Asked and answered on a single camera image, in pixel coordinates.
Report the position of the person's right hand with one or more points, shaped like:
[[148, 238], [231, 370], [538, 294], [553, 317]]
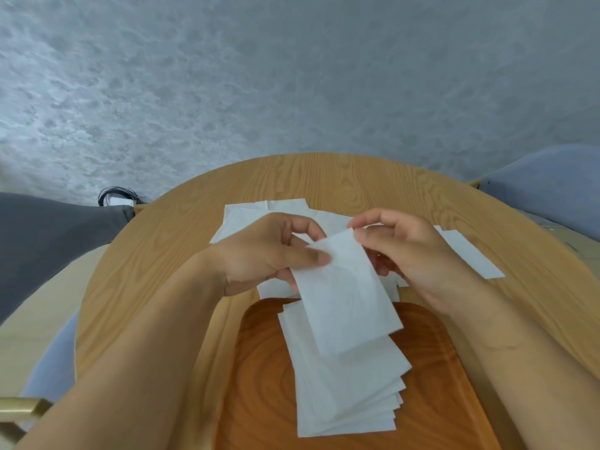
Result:
[[422, 257]]

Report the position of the person's left hand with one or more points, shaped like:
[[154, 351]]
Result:
[[253, 257]]

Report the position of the person's right thumb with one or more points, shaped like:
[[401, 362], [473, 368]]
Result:
[[368, 236]]

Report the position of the person's left thumb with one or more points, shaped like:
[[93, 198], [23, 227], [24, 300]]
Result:
[[307, 258]]

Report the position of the white paper napkin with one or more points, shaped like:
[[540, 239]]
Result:
[[344, 295]]

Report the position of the person's left forearm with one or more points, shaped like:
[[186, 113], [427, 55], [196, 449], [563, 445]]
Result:
[[140, 351]]

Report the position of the person's right forearm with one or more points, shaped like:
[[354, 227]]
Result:
[[529, 365]]

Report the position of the pile of flat unfolded napkins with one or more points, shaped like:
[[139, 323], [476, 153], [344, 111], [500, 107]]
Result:
[[243, 217]]

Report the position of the flat white napkin sheet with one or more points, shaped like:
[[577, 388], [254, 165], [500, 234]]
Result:
[[471, 255]]

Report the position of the stack of folded napkins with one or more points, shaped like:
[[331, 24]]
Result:
[[351, 393]]

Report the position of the brown wooden tray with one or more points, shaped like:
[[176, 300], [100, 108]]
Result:
[[440, 393]]

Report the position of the light blue upholstered chair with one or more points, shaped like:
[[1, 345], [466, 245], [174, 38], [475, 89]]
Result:
[[553, 187]]

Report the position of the dark grey upholstered chair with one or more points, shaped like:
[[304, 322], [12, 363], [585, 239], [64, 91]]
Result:
[[47, 248]]

